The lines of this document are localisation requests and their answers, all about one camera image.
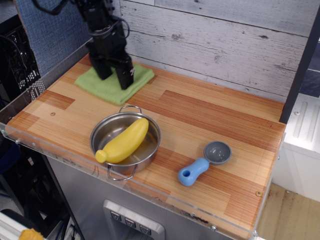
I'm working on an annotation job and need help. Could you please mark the yellow plastic squash toy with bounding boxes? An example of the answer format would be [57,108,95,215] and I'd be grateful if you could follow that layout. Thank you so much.
[95,118,149,164]

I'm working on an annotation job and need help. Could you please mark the dark grey vertical post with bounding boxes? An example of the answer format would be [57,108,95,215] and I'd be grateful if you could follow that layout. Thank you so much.
[279,7,320,124]

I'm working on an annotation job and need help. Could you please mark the white ribbed side unit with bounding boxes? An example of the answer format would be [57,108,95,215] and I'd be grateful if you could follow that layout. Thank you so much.
[272,93,320,201]

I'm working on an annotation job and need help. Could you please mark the steel pot with handles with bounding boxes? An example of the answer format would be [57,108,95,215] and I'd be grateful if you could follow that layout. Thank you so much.
[90,106,161,181]

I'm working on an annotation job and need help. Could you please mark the yellow black cloth object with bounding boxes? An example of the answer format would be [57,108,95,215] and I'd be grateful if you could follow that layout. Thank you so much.
[18,228,46,240]

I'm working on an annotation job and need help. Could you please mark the black crate rack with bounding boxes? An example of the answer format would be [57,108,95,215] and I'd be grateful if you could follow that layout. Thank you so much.
[0,15,40,100]

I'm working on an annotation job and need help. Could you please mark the blue fabric board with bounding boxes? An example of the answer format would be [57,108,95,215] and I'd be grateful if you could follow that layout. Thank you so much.
[14,0,91,76]

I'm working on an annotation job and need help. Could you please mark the clear acrylic table guard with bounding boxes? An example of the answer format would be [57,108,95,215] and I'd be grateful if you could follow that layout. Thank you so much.
[0,76,285,240]

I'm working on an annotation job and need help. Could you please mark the green towel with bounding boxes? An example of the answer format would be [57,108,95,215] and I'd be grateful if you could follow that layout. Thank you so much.
[74,64,155,106]

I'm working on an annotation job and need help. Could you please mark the silver button control panel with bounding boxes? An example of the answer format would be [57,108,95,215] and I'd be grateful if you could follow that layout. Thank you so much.
[103,199,166,240]

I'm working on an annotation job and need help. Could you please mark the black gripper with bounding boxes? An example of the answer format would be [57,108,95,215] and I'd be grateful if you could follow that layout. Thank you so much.
[86,14,134,90]

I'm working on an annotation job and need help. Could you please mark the blue grey measuring scoop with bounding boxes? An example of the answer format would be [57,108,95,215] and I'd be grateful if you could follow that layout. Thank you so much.
[178,141,232,187]

